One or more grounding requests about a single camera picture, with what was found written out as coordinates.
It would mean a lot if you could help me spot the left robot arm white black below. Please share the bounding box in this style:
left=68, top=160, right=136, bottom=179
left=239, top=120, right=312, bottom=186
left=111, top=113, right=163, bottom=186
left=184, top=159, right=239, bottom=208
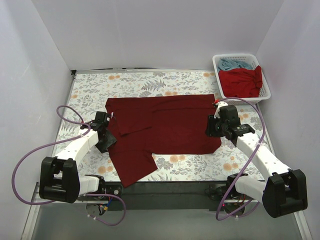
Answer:
left=39, top=111, right=117, bottom=203

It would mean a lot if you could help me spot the dark red t shirt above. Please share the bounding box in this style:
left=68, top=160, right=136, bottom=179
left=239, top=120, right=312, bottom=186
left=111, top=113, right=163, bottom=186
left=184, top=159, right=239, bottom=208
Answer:
left=105, top=94, right=221, bottom=188

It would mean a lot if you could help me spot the light blue t shirt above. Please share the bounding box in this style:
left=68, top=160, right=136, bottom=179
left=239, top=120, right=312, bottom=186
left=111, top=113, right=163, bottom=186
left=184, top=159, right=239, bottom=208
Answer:
left=217, top=58, right=253, bottom=71

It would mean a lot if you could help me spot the bright red t shirt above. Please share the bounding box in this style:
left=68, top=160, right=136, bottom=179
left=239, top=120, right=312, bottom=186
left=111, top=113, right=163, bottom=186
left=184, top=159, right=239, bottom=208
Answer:
left=218, top=65, right=263, bottom=98

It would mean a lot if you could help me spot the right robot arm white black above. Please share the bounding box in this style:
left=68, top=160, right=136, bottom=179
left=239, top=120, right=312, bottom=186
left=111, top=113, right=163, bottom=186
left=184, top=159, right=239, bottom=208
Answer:
left=205, top=101, right=308, bottom=218

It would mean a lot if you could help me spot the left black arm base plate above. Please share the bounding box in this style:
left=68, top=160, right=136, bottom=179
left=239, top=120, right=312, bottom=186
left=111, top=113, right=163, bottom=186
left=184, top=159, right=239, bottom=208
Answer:
left=84, top=184, right=123, bottom=200

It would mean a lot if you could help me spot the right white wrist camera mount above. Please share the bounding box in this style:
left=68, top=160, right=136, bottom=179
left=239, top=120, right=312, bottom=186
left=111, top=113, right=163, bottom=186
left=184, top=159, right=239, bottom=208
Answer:
left=212, top=100, right=228, bottom=119

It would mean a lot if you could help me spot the aluminium frame rail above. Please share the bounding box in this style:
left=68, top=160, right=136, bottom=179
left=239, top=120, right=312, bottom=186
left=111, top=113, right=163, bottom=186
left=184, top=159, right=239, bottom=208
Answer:
left=23, top=181, right=312, bottom=240

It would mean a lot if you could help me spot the white plastic laundry basket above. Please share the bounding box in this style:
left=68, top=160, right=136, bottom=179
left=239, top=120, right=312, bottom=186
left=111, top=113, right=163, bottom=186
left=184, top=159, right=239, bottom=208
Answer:
left=212, top=53, right=271, bottom=105

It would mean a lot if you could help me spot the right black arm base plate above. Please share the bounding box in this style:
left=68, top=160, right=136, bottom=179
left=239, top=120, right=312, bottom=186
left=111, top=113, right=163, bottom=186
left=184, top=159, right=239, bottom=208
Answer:
left=205, top=183, right=247, bottom=201

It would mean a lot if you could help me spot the floral patterned table mat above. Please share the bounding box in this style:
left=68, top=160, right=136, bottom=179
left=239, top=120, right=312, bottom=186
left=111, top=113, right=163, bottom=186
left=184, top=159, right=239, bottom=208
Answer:
left=57, top=71, right=263, bottom=182

